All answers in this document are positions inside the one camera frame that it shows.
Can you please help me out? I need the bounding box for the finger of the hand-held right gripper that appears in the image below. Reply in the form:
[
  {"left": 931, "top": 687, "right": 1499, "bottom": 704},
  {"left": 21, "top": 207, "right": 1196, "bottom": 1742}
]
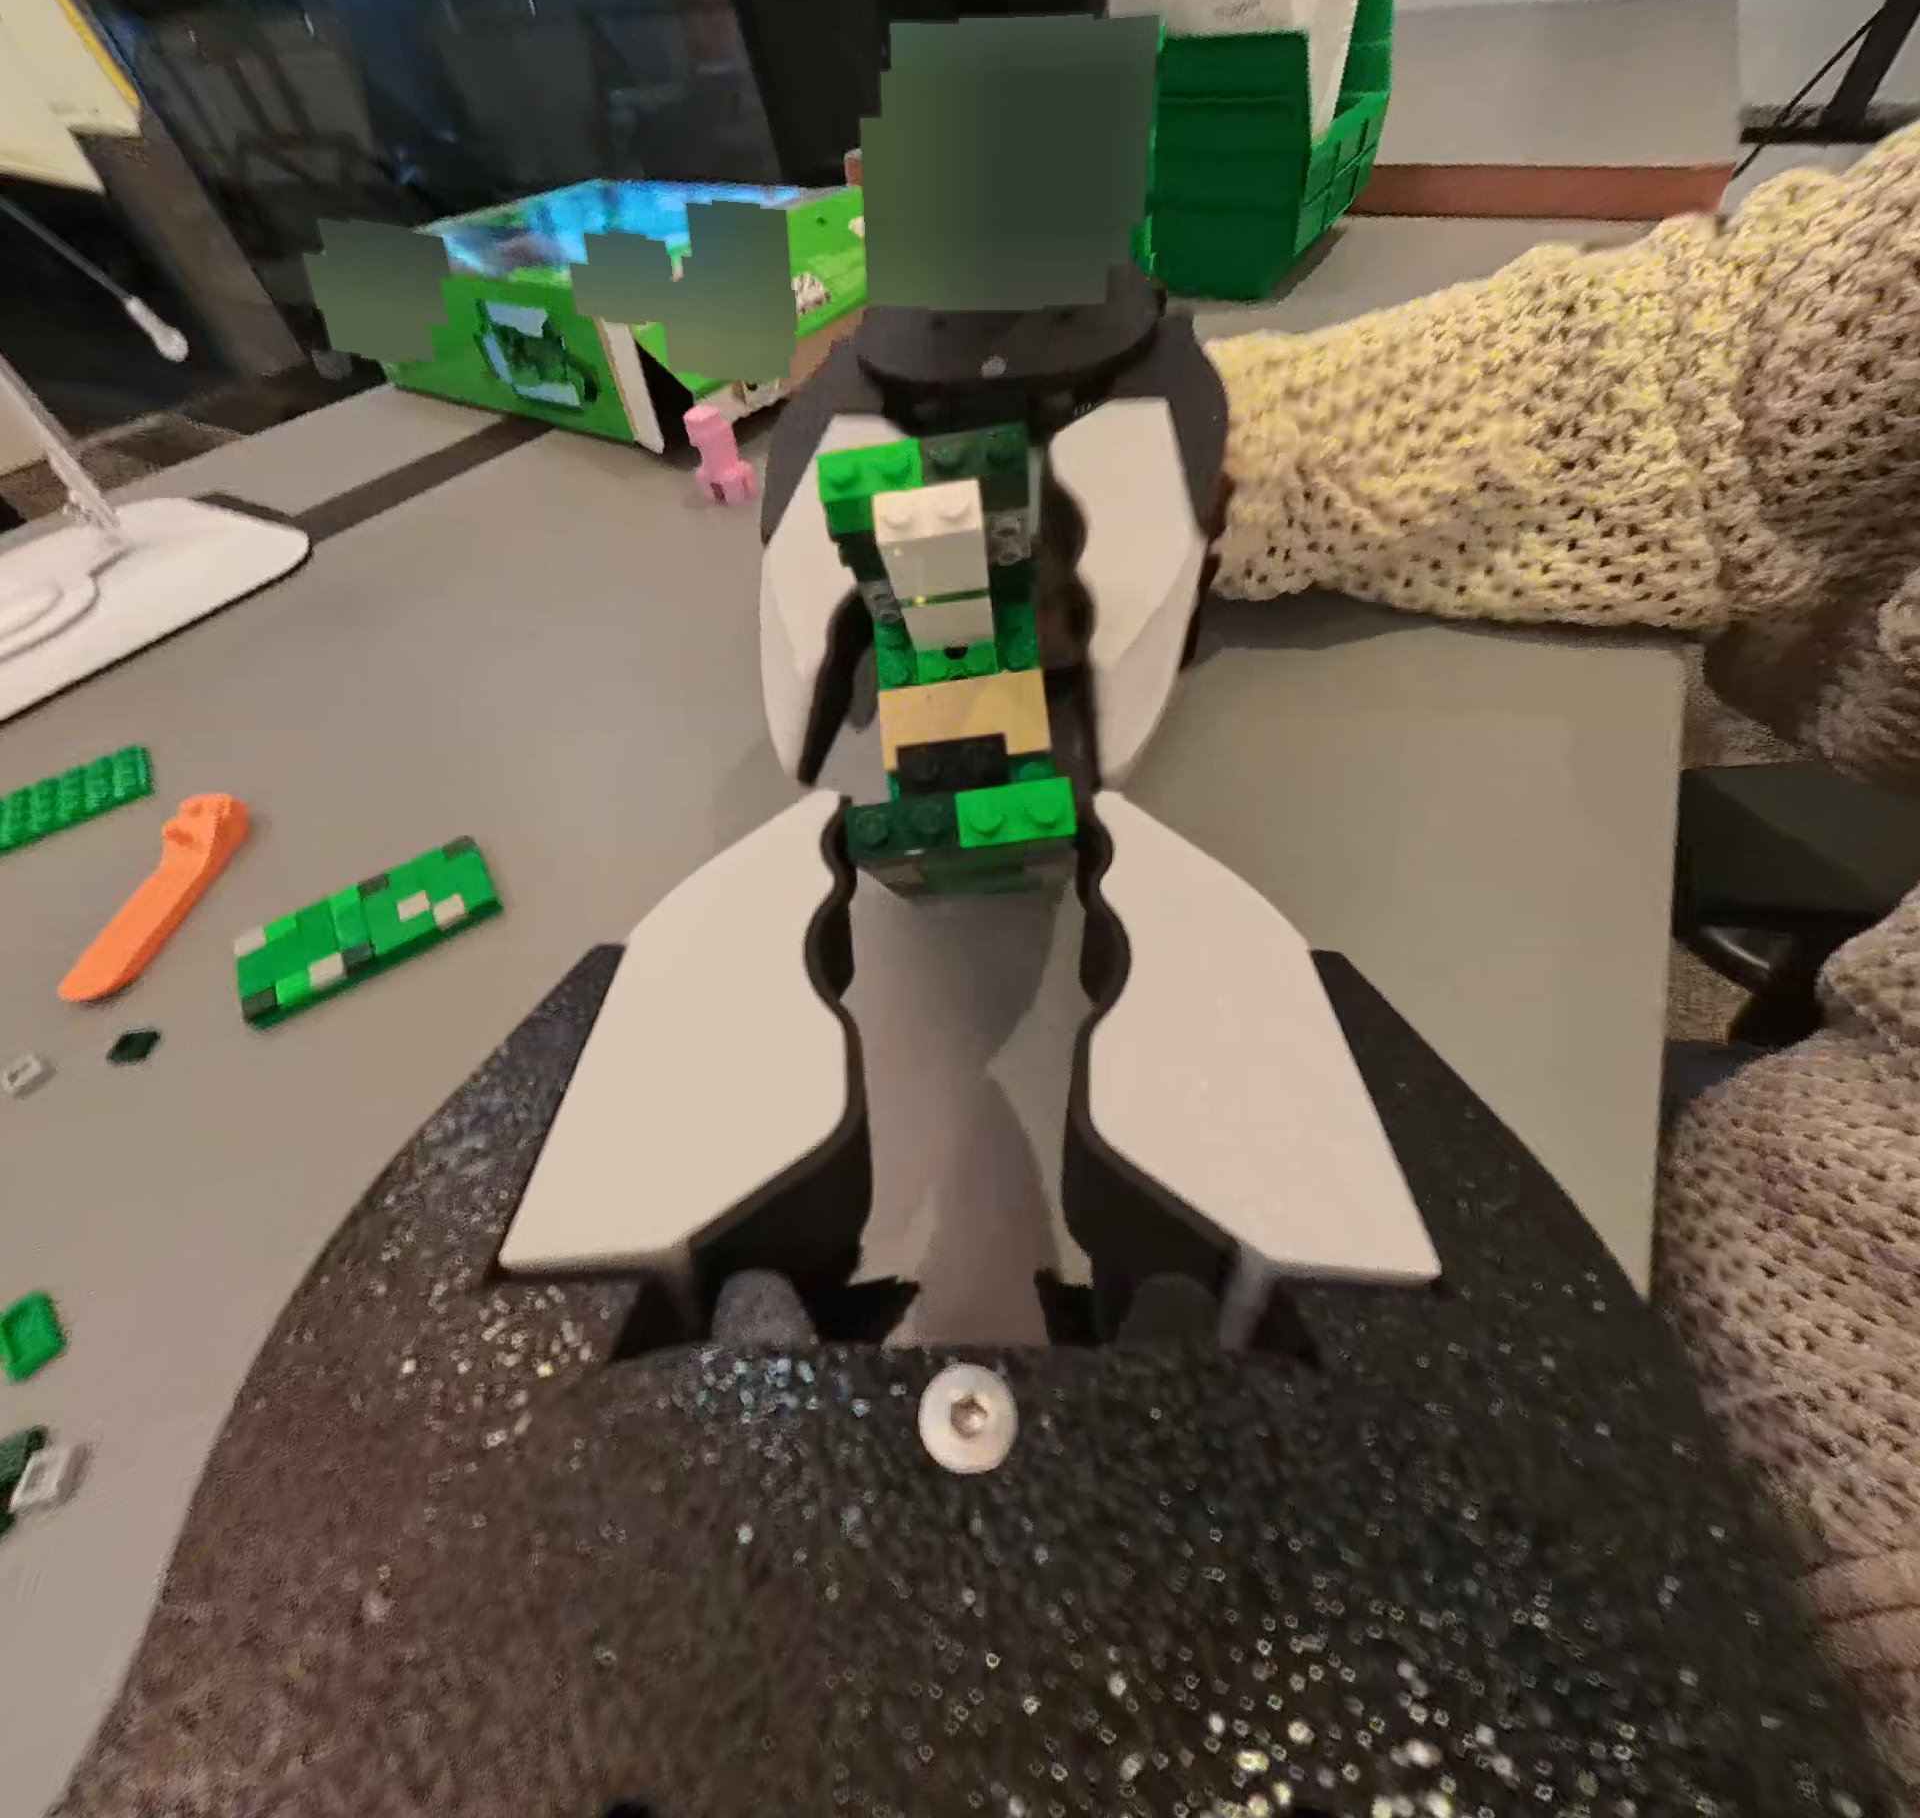
[
  {"left": 1043, "top": 394, "right": 1210, "bottom": 787},
  {"left": 758, "top": 403, "right": 889, "bottom": 787}
]

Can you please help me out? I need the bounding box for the green lego plate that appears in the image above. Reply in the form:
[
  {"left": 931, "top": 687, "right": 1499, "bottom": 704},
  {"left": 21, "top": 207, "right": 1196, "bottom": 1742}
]
[{"left": 0, "top": 745, "right": 158, "bottom": 856}]

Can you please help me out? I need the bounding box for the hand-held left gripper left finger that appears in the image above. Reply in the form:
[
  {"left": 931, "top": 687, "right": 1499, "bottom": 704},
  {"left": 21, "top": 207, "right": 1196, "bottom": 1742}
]
[{"left": 499, "top": 798, "right": 875, "bottom": 1280}]

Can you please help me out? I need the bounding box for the white cord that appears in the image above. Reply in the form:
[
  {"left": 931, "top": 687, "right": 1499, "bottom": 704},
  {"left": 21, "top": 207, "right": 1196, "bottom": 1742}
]
[{"left": 0, "top": 191, "right": 192, "bottom": 364}]

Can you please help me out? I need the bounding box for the black metal stand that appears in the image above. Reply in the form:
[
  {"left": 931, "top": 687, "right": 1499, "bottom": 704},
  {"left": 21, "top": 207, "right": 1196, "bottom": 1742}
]
[{"left": 1741, "top": 0, "right": 1920, "bottom": 178}]

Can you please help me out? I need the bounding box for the green lego set box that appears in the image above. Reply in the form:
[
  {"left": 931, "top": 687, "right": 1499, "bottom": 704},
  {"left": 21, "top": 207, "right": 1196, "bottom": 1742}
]
[{"left": 382, "top": 176, "right": 871, "bottom": 458}]

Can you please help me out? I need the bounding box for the green mosaic lego panel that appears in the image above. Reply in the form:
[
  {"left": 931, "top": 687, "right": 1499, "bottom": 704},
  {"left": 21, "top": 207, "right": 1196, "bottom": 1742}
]
[{"left": 235, "top": 835, "right": 504, "bottom": 1028}]

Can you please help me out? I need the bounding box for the pile of loose lego bricks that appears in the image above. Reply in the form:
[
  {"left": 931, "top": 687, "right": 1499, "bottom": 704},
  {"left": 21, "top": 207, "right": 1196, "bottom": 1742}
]
[{"left": 0, "top": 1285, "right": 91, "bottom": 1542}]

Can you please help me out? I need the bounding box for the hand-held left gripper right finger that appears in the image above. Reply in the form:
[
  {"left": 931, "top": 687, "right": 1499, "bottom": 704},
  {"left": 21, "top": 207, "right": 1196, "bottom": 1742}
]
[{"left": 1060, "top": 801, "right": 1443, "bottom": 1283}]

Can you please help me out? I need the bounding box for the black chair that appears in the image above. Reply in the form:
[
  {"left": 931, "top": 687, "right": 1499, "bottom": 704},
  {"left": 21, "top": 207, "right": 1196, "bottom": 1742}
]
[{"left": 1668, "top": 761, "right": 1900, "bottom": 1046}]

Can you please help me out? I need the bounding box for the white book stand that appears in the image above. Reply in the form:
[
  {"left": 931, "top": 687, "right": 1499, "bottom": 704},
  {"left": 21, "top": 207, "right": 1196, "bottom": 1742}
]
[{"left": 0, "top": 347, "right": 313, "bottom": 729}]

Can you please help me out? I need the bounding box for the cream knit sweater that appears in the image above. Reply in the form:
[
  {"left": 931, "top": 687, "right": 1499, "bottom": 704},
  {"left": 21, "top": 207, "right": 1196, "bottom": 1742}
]
[{"left": 1649, "top": 557, "right": 1920, "bottom": 1716}]

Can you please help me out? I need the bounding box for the pink lego pig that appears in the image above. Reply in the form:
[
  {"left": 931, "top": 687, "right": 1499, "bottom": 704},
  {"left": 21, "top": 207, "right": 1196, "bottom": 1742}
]
[{"left": 682, "top": 403, "right": 755, "bottom": 507}]

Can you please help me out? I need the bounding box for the green plastic storage bin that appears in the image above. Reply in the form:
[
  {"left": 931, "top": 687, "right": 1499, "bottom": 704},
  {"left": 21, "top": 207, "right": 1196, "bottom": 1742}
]
[{"left": 1133, "top": 0, "right": 1397, "bottom": 301}]

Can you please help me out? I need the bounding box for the lego instruction booklet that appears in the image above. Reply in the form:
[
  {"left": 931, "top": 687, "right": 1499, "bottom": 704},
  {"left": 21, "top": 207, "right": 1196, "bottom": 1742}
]
[{"left": 0, "top": 0, "right": 144, "bottom": 184}]

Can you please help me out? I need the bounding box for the tall green lego block tower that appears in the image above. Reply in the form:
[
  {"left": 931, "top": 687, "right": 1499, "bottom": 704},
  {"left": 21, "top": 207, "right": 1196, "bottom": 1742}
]
[{"left": 816, "top": 422, "right": 1084, "bottom": 901}]

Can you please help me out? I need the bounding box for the person's right forearm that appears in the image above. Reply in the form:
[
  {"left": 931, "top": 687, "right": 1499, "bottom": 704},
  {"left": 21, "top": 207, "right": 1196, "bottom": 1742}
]
[{"left": 1200, "top": 123, "right": 1920, "bottom": 650}]

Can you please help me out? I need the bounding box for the orange brick separator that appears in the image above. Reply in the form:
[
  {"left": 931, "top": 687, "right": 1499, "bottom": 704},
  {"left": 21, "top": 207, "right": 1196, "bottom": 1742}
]
[{"left": 56, "top": 794, "right": 252, "bottom": 1005}]

